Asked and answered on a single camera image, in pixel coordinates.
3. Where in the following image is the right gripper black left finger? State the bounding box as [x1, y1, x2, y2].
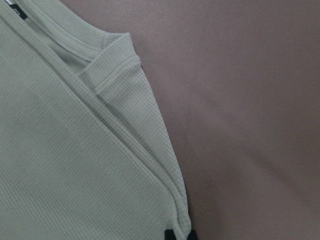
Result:
[164, 229, 177, 240]

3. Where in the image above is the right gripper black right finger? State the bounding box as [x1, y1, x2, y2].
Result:
[186, 229, 198, 240]

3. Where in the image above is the olive green long-sleeve shirt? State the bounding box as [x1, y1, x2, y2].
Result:
[0, 0, 192, 240]

